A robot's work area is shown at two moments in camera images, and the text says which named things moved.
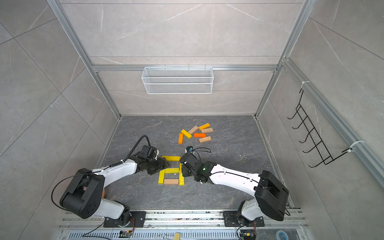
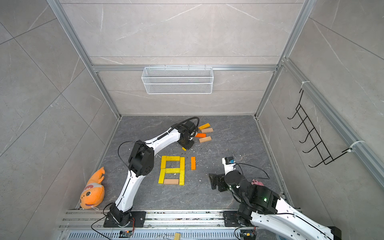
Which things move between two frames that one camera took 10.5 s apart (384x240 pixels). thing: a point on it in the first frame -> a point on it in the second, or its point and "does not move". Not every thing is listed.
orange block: (200, 135) does not move
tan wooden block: (171, 181) does not move
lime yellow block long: (170, 170) does not move
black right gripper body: (187, 173) -> (223, 185)
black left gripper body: (157, 165) -> (188, 143)
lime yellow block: (161, 177) does not move
